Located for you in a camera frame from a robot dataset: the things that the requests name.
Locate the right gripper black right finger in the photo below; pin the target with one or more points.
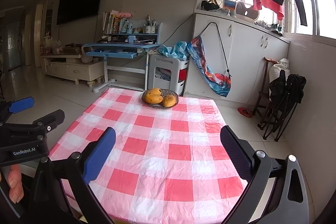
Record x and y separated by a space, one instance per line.
239 152

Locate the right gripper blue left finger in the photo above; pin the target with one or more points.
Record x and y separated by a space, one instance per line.
98 155

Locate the black wall television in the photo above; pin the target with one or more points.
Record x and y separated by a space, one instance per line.
71 10

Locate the white plastic stool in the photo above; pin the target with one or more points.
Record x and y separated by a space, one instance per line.
167 73

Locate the cream tv stand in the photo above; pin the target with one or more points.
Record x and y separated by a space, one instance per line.
71 67

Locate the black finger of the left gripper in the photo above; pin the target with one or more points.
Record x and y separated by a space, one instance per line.
47 123

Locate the beige kettlebell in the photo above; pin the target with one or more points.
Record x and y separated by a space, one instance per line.
85 58

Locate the pen holder cup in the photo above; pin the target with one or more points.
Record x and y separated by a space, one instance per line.
150 26

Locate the dark wire fruit basket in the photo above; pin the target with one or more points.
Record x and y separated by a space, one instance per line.
164 93

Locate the pink checkered tablecloth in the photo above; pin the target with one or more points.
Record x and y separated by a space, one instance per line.
167 166

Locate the blue crumpled cloth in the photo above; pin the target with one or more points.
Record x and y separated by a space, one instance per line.
178 51

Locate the person's left hand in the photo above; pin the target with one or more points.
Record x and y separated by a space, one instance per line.
14 179

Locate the yellow mango front left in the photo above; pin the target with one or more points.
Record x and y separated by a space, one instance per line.
152 99

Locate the white wall cabinet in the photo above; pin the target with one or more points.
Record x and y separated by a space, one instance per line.
238 46

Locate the red floor object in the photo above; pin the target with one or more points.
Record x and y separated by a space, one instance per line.
245 112

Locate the row of books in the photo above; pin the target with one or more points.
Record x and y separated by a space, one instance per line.
115 22

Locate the wooden chair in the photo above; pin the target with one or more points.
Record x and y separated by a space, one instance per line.
262 103

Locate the yellow mango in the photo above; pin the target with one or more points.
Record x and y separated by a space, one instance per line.
152 99
155 91
169 100

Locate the blue study desk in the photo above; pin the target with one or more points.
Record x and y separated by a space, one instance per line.
136 45

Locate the black folded chair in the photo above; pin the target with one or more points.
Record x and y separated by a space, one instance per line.
286 92

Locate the colourful hanging bag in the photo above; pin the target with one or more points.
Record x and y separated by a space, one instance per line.
220 83

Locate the yellow mango right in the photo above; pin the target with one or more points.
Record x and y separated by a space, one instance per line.
169 100

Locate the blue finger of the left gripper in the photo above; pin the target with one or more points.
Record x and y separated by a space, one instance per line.
21 105

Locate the white sack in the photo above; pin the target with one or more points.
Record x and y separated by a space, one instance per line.
278 69

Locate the yellow mango rear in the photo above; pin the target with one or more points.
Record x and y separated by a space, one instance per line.
155 91

